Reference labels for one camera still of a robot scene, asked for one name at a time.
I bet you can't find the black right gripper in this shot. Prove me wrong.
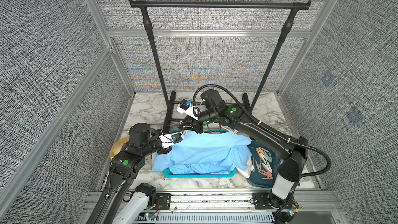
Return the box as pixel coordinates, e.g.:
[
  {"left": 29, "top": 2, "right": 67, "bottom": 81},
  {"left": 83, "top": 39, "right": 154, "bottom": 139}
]
[{"left": 179, "top": 111, "right": 222, "bottom": 135}]

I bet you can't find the light blue t-shirt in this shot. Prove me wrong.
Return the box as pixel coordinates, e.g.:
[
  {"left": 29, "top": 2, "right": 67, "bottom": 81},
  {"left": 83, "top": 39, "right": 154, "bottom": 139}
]
[{"left": 151, "top": 130, "right": 252, "bottom": 175}]

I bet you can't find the pink clothes hanger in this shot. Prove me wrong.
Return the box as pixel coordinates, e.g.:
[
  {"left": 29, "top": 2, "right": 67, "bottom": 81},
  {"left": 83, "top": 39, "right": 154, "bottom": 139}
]
[{"left": 198, "top": 98, "right": 229, "bottom": 132}]

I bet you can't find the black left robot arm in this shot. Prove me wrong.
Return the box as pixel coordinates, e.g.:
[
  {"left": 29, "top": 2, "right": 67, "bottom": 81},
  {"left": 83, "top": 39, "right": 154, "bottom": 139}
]
[{"left": 87, "top": 123, "right": 173, "bottom": 224}]

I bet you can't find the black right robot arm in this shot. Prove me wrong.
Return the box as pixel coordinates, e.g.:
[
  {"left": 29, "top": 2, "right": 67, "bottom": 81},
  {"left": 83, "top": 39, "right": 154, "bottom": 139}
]
[{"left": 177, "top": 89, "right": 307, "bottom": 201}]

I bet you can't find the pile of pastel clothespins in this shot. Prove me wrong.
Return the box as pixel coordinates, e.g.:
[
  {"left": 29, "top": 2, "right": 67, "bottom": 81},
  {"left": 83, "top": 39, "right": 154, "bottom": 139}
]
[{"left": 252, "top": 147, "right": 274, "bottom": 180}]

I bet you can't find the teal plastic basket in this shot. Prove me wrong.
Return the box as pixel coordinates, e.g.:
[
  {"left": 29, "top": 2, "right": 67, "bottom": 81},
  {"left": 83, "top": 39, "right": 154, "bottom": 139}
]
[{"left": 163, "top": 129, "right": 237, "bottom": 179}]

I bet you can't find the black clothes rack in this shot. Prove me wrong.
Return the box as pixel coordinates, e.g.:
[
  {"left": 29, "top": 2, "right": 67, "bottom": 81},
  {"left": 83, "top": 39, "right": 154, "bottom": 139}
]
[{"left": 129, "top": 0, "right": 312, "bottom": 131}]

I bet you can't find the yellow bamboo steamer basket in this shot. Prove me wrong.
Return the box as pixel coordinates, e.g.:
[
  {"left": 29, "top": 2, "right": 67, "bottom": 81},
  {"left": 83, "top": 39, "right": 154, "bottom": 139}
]
[{"left": 109, "top": 137, "right": 130, "bottom": 161}]

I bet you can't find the dark teal clothespin tray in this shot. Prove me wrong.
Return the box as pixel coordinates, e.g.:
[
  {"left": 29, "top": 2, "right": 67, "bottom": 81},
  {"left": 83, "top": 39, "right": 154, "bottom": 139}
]
[{"left": 247, "top": 140, "right": 280, "bottom": 189}]

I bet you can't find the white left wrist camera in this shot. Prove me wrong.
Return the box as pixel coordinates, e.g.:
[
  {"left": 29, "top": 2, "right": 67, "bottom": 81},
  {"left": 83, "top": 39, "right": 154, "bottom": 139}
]
[{"left": 159, "top": 132, "right": 183, "bottom": 148}]

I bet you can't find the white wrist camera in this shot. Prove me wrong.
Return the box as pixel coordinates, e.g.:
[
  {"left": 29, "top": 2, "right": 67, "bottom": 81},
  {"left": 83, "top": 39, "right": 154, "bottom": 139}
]
[
  {"left": 159, "top": 132, "right": 183, "bottom": 148},
  {"left": 177, "top": 100, "right": 201, "bottom": 120}
]

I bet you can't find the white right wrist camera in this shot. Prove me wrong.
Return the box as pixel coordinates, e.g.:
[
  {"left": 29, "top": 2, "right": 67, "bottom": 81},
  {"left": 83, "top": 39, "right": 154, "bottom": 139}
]
[{"left": 177, "top": 100, "right": 201, "bottom": 120}]

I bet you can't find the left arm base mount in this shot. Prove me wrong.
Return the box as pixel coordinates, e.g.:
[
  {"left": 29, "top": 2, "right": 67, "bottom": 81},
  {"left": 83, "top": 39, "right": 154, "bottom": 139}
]
[{"left": 149, "top": 193, "right": 172, "bottom": 211}]

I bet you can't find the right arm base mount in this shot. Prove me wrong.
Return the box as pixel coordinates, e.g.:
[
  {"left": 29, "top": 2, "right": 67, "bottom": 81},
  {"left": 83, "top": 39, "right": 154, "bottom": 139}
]
[{"left": 249, "top": 192, "right": 274, "bottom": 210}]

